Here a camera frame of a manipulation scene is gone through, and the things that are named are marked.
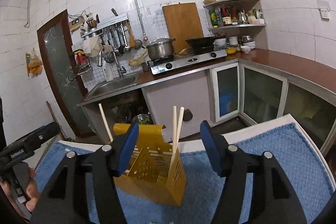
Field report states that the steel kitchen sink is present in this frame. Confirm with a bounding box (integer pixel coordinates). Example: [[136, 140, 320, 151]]
[[84, 73, 138, 101]]

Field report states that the left hand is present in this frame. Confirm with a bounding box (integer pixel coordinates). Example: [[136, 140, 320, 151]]
[[1, 167, 41, 218]]

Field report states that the yellow perforated utensil holder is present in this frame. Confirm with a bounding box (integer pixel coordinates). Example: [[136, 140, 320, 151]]
[[114, 124, 186, 206]]

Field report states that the white cabinet with glass doors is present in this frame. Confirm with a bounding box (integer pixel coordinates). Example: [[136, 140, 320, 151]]
[[80, 56, 335, 154]]

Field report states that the cream chopstick crossing left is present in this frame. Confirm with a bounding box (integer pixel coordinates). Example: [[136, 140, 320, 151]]
[[176, 106, 185, 145]]

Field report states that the chrome faucet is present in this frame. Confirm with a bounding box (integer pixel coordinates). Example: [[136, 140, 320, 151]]
[[98, 45, 126, 81]]

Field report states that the steel gas stove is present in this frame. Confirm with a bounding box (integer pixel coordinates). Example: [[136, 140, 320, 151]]
[[149, 48, 227, 75]]

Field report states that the black wok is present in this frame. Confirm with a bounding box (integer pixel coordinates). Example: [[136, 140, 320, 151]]
[[186, 36, 225, 49]]

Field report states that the steel cooking pot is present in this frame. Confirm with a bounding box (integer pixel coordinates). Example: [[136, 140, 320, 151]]
[[146, 38, 175, 61]]

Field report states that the white corner shelf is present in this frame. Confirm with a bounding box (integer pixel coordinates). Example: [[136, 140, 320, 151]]
[[203, 0, 268, 50]]

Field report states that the wooden cutting board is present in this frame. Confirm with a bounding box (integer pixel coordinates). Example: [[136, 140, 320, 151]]
[[162, 2, 204, 54]]

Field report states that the glass door brown frame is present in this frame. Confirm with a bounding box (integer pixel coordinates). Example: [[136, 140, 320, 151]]
[[37, 10, 94, 138]]

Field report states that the wall utensil rack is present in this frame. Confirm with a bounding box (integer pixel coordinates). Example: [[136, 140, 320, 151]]
[[80, 13, 131, 56]]

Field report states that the white wall socket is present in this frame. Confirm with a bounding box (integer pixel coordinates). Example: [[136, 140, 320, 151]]
[[317, 0, 330, 20]]

